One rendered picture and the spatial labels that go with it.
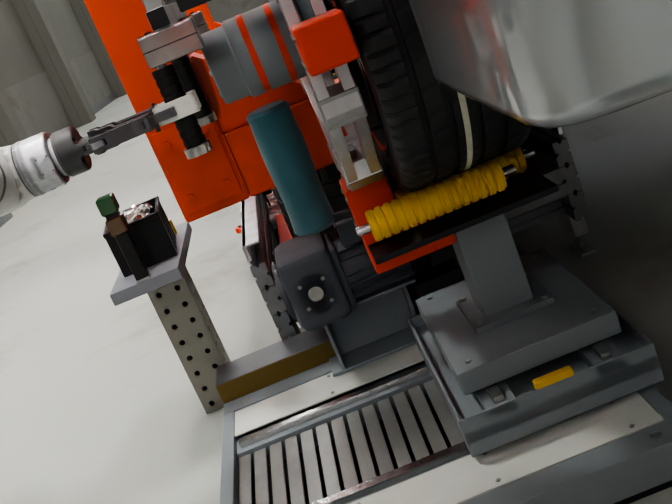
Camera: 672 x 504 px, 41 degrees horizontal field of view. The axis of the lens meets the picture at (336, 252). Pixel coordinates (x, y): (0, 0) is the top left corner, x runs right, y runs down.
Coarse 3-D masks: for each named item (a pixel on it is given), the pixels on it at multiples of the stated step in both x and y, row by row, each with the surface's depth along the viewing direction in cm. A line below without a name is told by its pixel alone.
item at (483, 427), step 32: (416, 320) 202; (576, 352) 165; (608, 352) 155; (640, 352) 154; (448, 384) 172; (512, 384) 163; (544, 384) 154; (576, 384) 155; (608, 384) 156; (640, 384) 156; (480, 416) 155; (512, 416) 155; (544, 416) 156; (480, 448) 156
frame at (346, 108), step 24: (288, 0) 130; (312, 0) 131; (288, 24) 131; (336, 72) 136; (312, 96) 180; (336, 96) 135; (360, 96) 136; (336, 120) 137; (360, 120) 139; (336, 144) 142; (360, 144) 149; (360, 168) 153
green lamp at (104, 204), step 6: (102, 198) 199; (108, 198) 199; (114, 198) 201; (96, 204) 199; (102, 204) 199; (108, 204) 199; (114, 204) 200; (102, 210) 200; (108, 210) 200; (114, 210) 200; (102, 216) 200
